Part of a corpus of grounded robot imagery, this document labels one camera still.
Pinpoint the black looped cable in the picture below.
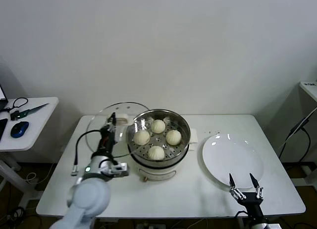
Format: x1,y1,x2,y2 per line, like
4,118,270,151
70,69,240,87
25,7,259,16
0,97,28,113

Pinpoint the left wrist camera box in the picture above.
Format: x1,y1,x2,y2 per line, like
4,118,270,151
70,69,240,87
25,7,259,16
108,163,130,178

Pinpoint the green handled dark blade tool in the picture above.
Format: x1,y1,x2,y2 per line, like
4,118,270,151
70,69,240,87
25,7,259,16
9,103,50,121

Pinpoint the white side table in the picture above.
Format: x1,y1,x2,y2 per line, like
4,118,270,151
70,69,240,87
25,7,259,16
0,97,59,210

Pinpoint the white round plate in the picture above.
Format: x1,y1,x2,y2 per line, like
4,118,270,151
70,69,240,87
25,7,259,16
202,132,264,189

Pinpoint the glass lid with cream handle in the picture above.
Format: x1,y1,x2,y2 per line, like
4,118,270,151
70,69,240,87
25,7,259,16
85,102,151,158

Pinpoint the blue computer mouse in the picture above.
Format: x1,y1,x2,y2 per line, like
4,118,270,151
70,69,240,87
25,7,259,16
10,121,29,138

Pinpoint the white electric cooker base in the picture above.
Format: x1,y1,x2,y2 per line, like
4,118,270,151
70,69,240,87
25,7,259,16
119,126,199,183

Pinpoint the white floor cable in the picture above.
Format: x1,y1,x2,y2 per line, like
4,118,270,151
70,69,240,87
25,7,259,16
24,162,56,185

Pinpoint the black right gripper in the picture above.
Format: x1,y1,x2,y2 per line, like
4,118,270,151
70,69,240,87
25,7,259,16
228,173,264,219

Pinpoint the black keyboard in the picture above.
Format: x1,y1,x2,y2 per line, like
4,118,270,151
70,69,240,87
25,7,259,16
0,118,8,142

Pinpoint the white steamed baozi bun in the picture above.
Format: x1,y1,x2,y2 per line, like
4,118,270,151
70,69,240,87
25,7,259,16
151,119,166,134
165,129,183,145
133,130,151,145
147,145,165,161

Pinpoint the stainless steel steamer basket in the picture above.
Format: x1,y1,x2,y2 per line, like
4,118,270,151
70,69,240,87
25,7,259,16
126,109,191,167

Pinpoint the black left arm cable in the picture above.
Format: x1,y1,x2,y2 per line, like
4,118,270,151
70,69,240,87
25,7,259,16
71,129,103,177

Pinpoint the black adapter with cable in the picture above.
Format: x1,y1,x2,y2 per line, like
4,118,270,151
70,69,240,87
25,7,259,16
278,114,312,163

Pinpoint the black laptop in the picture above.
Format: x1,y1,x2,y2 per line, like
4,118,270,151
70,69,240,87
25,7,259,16
0,85,8,110

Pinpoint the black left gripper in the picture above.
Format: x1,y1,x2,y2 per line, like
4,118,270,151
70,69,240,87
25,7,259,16
98,112,118,155

